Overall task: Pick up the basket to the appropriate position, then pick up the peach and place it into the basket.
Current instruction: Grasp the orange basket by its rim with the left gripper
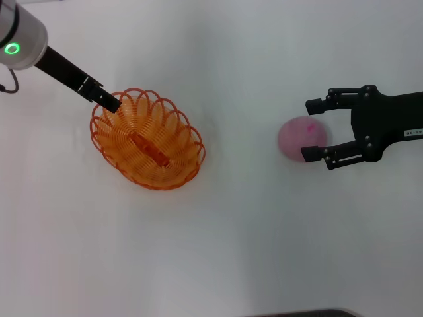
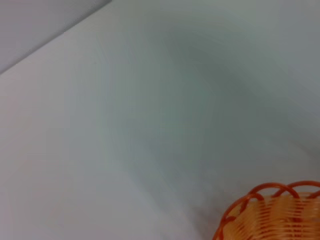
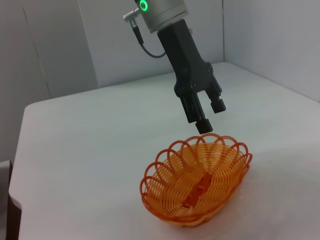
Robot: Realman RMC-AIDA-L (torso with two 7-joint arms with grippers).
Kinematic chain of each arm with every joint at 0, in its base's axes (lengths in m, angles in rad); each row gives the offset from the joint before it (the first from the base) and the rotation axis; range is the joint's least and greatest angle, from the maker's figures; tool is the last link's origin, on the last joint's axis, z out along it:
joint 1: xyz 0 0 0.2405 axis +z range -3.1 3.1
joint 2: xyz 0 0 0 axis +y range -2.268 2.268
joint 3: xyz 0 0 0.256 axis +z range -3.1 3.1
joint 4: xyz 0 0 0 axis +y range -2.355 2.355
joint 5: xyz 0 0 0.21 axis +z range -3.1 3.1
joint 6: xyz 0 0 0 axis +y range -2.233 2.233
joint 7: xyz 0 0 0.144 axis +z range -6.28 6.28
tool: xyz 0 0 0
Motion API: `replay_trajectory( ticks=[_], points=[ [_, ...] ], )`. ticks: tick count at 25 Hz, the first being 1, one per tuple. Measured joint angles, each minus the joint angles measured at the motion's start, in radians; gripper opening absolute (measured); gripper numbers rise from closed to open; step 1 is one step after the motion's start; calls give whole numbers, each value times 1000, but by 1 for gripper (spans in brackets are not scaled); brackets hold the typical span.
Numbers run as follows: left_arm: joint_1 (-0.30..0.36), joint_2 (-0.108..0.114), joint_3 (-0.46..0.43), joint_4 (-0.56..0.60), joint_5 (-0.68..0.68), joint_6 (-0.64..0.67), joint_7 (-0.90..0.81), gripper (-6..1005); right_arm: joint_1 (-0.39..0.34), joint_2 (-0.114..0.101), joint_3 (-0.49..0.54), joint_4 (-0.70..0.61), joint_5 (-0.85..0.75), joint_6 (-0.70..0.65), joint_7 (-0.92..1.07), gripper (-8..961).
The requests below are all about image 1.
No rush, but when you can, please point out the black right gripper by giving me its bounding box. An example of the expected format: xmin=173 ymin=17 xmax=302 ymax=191
xmin=301 ymin=84 xmax=423 ymax=171

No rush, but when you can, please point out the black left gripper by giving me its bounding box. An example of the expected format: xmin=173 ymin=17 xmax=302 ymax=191
xmin=34 ymin=46 xmax=122 ymax=114

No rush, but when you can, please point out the pink peach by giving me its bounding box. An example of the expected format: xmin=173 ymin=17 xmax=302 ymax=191
xmin=277 ymin=116 xmax=330 ymax=164

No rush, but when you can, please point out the orange wire basket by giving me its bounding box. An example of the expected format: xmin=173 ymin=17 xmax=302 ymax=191
xmin=90 ymin=87 xmax=206 ymax=192

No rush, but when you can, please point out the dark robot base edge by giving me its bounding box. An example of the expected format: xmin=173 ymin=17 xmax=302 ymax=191
xmin=257 ymin=308 xmax=356 ymax=317

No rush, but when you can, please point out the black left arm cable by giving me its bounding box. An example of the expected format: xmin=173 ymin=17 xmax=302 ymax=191
xmin=0 ymin=64 xmax=20 ymax=94

